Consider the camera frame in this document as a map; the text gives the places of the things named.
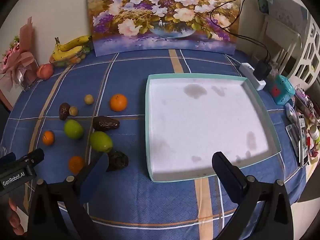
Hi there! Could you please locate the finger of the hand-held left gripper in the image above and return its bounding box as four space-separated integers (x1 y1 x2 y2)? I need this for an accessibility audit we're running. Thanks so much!
15 148 45 170
0 152 17 167

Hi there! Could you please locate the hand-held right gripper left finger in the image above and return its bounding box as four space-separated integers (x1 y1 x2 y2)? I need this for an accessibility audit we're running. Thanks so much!
27 151 110 240

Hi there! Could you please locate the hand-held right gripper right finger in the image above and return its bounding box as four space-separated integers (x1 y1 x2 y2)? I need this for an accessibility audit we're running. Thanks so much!
212 151 293 240

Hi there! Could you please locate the medium orange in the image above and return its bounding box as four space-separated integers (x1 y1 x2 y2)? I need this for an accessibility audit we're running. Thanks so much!
68 156 85 174

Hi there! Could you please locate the green jujube fruit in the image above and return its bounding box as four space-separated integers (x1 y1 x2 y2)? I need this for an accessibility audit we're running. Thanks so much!
89 131 113 153
64 119 83 140

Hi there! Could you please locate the small orange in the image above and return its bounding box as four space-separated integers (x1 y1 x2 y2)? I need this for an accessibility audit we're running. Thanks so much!
42 131 55 146

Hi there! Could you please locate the brown dried date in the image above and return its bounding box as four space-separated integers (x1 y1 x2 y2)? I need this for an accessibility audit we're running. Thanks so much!
106 151 129 172
92 116 120 132
59 102 71 121

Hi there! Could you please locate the white tray with teal rim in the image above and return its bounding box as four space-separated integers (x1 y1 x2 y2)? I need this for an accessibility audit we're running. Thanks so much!
146 73 282 182

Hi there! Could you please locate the large orange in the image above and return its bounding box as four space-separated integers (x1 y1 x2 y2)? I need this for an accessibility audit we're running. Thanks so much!
109 94 128 112

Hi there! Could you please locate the person's left hand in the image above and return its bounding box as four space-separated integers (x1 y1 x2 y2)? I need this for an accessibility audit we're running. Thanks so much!
9 198 27 236

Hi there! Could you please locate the blue plaid tablecloth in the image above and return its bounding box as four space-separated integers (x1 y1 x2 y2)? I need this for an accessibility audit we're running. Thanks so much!
5 49 308 240

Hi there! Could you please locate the smartphone with clear case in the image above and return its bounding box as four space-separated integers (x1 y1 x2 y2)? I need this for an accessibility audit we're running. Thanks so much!
286 124 302 157

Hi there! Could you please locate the black smartphone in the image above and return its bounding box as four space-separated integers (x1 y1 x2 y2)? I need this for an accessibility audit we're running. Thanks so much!
298 114 310 167

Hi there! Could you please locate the pink peach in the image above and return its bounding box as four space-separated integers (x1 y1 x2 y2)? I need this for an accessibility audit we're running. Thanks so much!
37 64 54 80

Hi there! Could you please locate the white remote control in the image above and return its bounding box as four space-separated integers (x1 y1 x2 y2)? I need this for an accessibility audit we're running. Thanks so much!
285 102 297 120

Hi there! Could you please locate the teal toy box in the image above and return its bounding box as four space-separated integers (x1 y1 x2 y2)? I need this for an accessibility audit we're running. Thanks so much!
270 74 296 105

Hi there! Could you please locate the pink wrapped flower bouquet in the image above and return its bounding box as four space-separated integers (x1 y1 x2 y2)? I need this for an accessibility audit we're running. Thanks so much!
0 17 38 91

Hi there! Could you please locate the glass fruit bowl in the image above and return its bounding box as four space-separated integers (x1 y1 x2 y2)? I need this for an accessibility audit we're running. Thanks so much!
49 46 92 67

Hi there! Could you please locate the white power strip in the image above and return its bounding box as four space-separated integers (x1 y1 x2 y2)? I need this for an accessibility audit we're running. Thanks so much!
239 62 267 90

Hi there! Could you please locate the pile of small trinkets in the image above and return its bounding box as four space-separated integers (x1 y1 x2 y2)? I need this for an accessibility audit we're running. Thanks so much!
294 84 320 160

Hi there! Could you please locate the black charger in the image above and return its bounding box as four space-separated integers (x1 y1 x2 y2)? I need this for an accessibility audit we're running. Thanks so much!
253 59 273 82

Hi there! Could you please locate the yellow banana bunch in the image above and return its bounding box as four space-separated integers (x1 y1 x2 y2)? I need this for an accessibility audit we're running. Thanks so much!
51 35 92 61

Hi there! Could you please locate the white lattice panel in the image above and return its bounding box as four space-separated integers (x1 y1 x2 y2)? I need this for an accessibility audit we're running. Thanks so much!
287 15 320 85

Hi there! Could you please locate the white chair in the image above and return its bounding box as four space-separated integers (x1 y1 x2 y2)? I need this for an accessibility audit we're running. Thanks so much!
251 14 302 78

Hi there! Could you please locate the white printed board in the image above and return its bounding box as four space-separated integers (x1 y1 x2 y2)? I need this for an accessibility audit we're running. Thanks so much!
271 0 308 35

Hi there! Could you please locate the flower painting canvas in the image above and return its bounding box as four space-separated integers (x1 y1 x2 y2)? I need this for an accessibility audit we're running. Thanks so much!
86 0 241 57

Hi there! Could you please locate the teal round object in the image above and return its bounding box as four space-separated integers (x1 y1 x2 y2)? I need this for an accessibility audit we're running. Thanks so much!
257 0 273 14

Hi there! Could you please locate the black cable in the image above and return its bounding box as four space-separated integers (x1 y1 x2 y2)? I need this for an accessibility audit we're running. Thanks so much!
210 0 271 64

